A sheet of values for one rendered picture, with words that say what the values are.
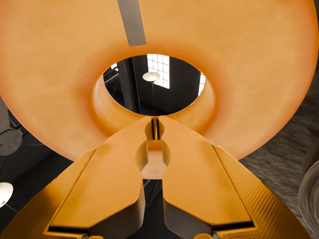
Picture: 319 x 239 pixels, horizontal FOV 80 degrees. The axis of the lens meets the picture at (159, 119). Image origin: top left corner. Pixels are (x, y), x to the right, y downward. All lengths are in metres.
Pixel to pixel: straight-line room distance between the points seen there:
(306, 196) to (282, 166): 0.20
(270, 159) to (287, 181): 0.09
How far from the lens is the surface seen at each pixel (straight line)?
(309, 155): 0.49
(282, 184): 0.72
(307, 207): 0.51
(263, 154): 0.64
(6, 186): 5.17
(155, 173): 0.16
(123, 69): 4.74
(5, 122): 2.80
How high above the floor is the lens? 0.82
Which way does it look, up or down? 44 degrees up
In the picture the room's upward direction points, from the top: 176 degrees clockwise
